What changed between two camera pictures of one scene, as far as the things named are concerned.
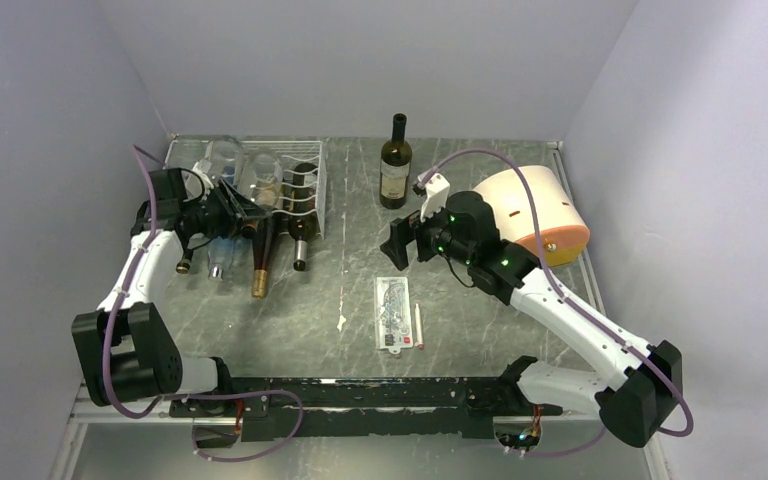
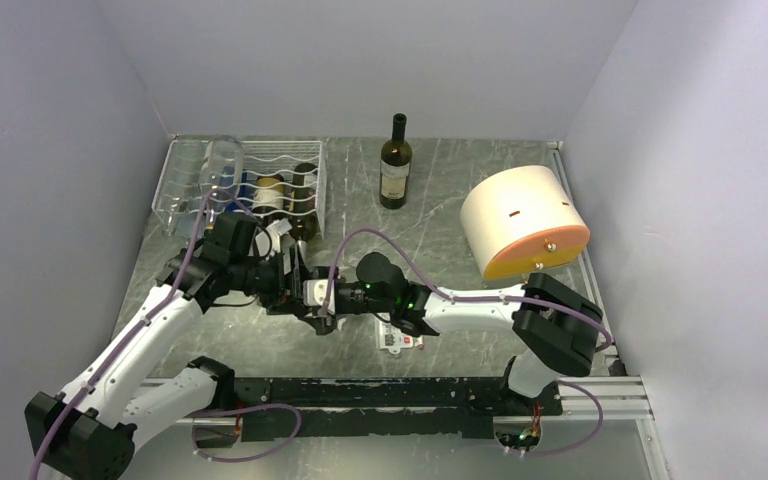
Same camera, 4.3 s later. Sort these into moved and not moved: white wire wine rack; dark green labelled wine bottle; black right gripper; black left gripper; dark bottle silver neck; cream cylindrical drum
Moved: black right gripper; black left gripper
Not moved: white wire wine rack; cream cylindrical drum; dark green labelled wine bottle; dark bottle silver neck
